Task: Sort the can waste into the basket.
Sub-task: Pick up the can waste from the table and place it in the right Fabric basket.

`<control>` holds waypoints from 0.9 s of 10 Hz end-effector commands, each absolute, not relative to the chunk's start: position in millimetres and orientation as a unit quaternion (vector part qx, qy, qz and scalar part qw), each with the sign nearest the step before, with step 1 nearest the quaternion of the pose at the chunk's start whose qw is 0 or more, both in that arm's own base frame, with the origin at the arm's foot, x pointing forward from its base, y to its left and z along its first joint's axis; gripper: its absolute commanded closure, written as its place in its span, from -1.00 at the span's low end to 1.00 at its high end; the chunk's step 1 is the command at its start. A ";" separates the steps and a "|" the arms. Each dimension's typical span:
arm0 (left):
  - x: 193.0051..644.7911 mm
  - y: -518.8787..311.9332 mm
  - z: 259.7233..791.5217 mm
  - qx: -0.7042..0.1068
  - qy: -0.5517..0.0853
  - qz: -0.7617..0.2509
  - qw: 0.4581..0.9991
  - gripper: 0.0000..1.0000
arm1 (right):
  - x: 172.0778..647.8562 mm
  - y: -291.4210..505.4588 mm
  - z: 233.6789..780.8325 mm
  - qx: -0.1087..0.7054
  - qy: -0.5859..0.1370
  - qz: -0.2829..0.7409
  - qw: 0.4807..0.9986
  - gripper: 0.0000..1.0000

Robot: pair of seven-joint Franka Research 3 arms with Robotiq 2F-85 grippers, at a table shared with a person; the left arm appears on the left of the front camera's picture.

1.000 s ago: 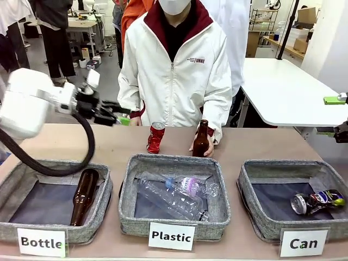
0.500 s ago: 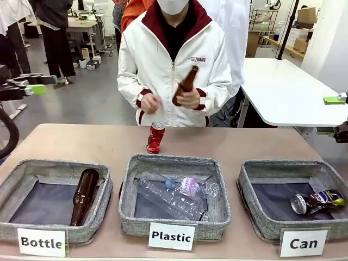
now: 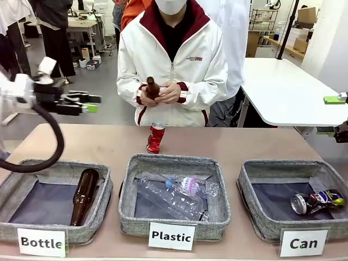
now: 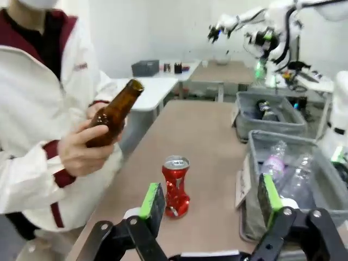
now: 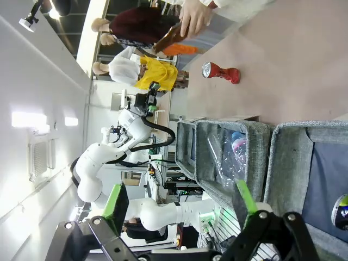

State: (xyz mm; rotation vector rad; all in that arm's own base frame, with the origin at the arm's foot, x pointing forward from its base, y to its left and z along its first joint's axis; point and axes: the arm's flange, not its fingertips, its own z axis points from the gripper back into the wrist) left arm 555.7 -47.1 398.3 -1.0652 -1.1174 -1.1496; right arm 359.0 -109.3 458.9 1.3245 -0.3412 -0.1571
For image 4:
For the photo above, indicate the black background robot gripper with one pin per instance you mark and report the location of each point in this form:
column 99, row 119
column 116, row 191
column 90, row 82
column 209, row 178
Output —
column 214, row 32

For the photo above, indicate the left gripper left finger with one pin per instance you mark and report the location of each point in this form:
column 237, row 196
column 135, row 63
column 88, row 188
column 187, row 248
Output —
column 152, row 201

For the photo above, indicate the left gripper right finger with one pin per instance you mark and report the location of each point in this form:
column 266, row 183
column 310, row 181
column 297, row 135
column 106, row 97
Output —
column 269, row 195

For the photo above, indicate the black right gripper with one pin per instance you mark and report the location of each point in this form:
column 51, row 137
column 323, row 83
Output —
column 343, row 174

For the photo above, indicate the clear bottle with pink label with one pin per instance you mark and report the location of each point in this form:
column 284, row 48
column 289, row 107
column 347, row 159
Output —
column 275, row 163

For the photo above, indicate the brown glass beer bottle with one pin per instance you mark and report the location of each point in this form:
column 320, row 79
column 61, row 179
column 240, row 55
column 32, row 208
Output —
column 270, row 115
column 114, row 114

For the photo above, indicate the person's right forearm white sleeve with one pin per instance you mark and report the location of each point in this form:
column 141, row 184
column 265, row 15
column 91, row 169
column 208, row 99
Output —
column 27, row 185

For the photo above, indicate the white Franka right arm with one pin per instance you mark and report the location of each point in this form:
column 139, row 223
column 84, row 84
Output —
column 340, row 108

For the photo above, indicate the person's left forearm white sleeve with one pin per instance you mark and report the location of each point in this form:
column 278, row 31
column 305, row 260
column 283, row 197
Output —
column 100, row 84

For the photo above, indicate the grey fabric basket for plastics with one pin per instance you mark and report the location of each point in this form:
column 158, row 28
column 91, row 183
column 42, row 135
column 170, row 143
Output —
column 323, row 190

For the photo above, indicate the crushed red soda can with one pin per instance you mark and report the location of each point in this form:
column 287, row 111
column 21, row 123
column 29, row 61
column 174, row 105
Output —
column 175, row 185

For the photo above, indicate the grey fabric basket for glass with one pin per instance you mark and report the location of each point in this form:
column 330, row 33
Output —
column 258, row 130

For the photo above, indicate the person's right hand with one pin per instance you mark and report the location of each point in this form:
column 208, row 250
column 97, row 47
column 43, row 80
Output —
column 81, row 155

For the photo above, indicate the person's left hand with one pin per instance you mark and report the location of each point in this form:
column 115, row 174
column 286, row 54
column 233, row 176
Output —
column 92, row 111

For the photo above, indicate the clear bowl on table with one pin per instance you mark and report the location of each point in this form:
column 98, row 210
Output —
column 222, row 59

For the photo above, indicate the white label card with print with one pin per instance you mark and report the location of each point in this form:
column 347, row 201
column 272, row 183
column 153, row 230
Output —
column 242, row 185

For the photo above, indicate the crumpled clear plastic bottle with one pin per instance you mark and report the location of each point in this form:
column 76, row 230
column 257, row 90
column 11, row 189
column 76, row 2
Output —
column 297, row 176

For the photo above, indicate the brown wooden background table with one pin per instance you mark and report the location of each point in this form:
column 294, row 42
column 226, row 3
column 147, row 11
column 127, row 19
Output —
column 221, row 72

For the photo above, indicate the white background desk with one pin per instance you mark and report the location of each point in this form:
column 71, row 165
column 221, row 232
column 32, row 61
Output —
column 187, row 68

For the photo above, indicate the black pen holder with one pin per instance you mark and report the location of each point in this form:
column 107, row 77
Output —
column 177, row 68

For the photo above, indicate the green lit bottle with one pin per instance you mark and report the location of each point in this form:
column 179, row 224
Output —
column 260, row 70

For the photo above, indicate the dark grey storage box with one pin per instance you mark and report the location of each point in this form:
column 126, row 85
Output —
column 145, row 68

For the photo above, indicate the white rounded side table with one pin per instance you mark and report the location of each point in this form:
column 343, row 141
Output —
column 152, row 92

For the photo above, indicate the person in white maroon jacket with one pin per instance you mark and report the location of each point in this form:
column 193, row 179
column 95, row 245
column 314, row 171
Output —
column 27, row 81

